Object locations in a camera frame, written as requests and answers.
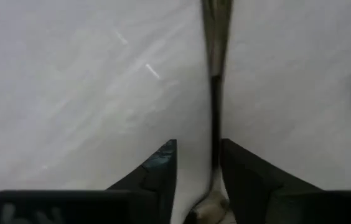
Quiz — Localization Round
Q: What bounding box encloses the black metal spoon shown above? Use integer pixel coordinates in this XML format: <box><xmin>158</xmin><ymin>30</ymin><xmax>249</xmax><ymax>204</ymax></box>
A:
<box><xmin>183</xmin><ymin>0</ymin><xmax>234</xmax><ymax>224</ymax></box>

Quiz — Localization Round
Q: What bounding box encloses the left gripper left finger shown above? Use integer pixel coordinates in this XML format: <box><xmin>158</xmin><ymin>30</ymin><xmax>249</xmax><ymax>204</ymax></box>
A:
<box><xmin>106</xmin><ymin>139</ymin><xmax>178</xmax><ymax>224</ymax></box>

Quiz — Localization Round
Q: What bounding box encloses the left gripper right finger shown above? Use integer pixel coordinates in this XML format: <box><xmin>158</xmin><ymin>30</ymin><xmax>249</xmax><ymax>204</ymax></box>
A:
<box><xmin>220</xmin><ymin>138</ymin><xmax>322</xmax><ymax>224</ymax></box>

